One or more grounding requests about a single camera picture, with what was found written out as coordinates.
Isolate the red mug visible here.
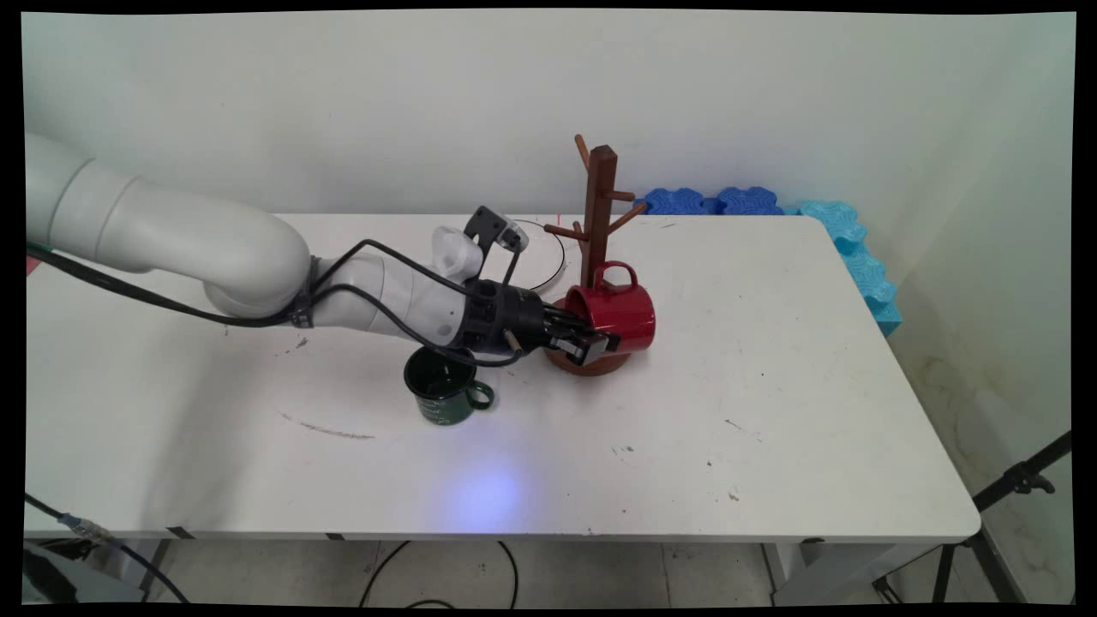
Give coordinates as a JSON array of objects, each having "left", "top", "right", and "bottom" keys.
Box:
[{"left": 561, "top": 261, "right": 657, "bottom": 354}]

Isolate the dark blue foam mat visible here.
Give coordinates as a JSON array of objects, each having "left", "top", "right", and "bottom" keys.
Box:
[
  {"left": 718, "top": 186, "right": 786, "bottom": 216},
  {"left": 634, "top": 189, "right": 726, "bottom": 216}
]

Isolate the light blue foam mat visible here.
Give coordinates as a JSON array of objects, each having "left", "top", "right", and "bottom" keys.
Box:
[{"left": 783, "top": 201, "right": 903, "bottom": 338}]

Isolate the dark green enamel mug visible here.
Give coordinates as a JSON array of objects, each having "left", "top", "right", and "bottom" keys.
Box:
[{"left": 404, "top": 346, "right": 496, "bottom": 426}]

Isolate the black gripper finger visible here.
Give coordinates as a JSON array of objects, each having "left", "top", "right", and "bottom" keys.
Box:
[
  {"left": 552, "top": 332, "right": 620, "bottom": 367},
  {"left": 547, "top": 306, "right": 595, "bottom": 338}
]

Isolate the brown wooden mug tree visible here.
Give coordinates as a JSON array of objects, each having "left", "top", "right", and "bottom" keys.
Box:
[{"left": 543, "top": 134, "right": 650, "bottom": 378}]

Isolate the black camera cable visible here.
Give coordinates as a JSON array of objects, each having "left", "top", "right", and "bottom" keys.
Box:
[{"left": 24, "top": 240, "right": 524, "bottom": 328}]

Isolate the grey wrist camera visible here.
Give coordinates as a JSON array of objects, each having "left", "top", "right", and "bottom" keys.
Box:
[{"left": 465, "top": 206, "right": 529, "bottom": 255}]

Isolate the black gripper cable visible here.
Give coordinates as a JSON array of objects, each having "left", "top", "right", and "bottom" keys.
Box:
[{"left": 291, "top": 283, "right": 525, "bottom": 368}]

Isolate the black cable with silver connector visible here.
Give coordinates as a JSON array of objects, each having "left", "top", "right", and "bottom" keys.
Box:
[{"left": 24, "top": 492, "right": 191, "bottom": 605}]

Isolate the white plate with dark rim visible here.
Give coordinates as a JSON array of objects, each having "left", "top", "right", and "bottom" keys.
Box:
[{"left": 513, "top": 219, "right": 567, "bottom": 292}]

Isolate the black floor cable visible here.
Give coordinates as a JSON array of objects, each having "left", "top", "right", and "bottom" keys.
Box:
[{"left": 358, "top": 540, "right": 520, "bottom": 609}]

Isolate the grey table leg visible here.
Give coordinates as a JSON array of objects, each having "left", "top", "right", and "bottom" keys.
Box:
[
  {"left": 761, "top": 542, "right": 808, "bottom": 602},
  {"left": 137, "top": 538, "right": 174, "bottom": 601}
]

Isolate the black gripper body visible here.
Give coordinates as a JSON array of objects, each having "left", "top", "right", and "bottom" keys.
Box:
[{"left": 464, "top": 279, "right": 568, "bottom": 356}]

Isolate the black tripod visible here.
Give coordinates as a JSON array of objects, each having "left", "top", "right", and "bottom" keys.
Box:
[{"left": 872, "top": 431, "right": 1074, "bottom": 605}]

